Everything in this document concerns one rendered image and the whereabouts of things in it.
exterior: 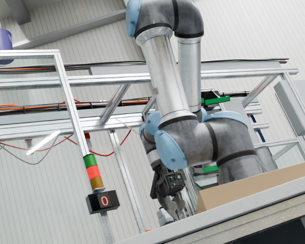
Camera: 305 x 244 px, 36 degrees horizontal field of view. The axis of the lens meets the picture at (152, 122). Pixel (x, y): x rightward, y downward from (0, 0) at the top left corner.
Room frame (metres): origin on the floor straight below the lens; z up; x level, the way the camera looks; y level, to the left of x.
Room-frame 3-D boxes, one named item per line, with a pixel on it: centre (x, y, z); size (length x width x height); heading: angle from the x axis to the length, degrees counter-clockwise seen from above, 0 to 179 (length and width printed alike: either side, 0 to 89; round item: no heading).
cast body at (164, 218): (1.85, 0.08, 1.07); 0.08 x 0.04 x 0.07; 33
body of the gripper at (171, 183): (1.59, 0.02, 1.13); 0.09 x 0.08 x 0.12; 33
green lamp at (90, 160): (1.84, 0.30, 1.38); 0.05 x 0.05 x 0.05
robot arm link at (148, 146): (1.60, 0.02, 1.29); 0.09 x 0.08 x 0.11; 16
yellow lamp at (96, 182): (1.84, 0.30, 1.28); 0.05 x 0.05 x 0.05
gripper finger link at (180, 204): (1.60, 0.01, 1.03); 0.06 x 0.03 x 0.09; 33
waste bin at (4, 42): (5.46, 1.63, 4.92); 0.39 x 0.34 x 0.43; 167
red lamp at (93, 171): (1.84, 0.30, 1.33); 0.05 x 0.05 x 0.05
